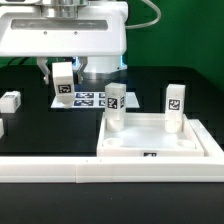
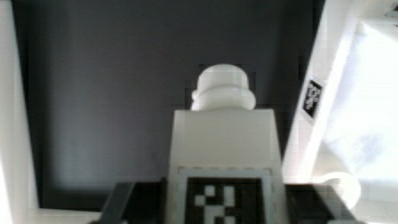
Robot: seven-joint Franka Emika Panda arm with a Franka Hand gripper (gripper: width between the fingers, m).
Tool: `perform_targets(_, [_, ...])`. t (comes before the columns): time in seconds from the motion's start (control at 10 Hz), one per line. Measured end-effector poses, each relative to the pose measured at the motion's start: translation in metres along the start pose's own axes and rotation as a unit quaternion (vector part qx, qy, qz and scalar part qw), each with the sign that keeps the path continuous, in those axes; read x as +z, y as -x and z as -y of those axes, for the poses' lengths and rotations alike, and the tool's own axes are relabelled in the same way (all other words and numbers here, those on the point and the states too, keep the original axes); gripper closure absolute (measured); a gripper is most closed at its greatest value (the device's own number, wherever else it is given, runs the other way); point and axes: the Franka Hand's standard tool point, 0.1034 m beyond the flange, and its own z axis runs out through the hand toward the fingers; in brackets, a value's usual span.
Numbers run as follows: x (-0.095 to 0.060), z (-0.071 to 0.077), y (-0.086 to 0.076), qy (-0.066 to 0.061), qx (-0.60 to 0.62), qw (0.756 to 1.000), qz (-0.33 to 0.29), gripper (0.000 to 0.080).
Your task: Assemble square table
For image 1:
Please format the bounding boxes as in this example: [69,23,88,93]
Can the white part at left edge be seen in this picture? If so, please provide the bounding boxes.
[0,118,4,139]

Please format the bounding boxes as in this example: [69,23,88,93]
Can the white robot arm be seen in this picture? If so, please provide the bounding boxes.
[0,0,128,76]

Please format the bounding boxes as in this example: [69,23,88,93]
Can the white marker sheet with tags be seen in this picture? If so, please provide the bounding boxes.
[50,91,140,109]

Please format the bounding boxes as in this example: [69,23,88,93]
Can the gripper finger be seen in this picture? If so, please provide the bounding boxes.
[36,57,50,84]
[76,57,88,84]

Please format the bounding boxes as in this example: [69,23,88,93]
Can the black cable bundle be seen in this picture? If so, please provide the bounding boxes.
[6,56,33,67]

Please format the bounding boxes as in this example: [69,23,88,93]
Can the white square table top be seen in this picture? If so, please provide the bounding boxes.
[97,113,205,157]

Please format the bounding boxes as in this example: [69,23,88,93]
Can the white L-shaped obstacle fence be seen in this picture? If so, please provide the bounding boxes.
[0,120,224,183]

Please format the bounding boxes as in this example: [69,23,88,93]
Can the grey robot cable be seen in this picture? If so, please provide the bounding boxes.
[125,0,162,30]

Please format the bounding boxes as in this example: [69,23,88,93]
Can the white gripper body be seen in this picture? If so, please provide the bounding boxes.
[0,0,128,57]

